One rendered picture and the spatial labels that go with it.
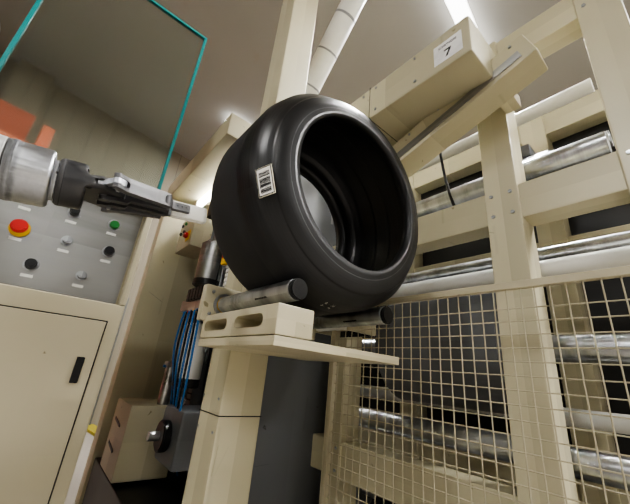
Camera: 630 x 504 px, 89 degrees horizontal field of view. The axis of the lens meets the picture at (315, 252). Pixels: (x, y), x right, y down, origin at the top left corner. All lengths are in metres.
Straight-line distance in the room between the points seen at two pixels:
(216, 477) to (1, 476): 0.55
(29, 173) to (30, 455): 0.85
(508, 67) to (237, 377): 1.19
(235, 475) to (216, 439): 0.11
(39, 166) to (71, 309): 0.71
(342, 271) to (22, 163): 0.55
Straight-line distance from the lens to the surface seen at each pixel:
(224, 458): 1.01
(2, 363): 1.24
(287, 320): 0.62
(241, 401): 1.00
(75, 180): 0.61
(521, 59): 1.23
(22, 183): 0.61
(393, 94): 1.26
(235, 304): 0.83
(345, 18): 2.12
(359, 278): 0.73
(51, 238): 1.33
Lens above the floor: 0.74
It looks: 21 degrees up
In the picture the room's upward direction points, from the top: 6 degrees clockwise
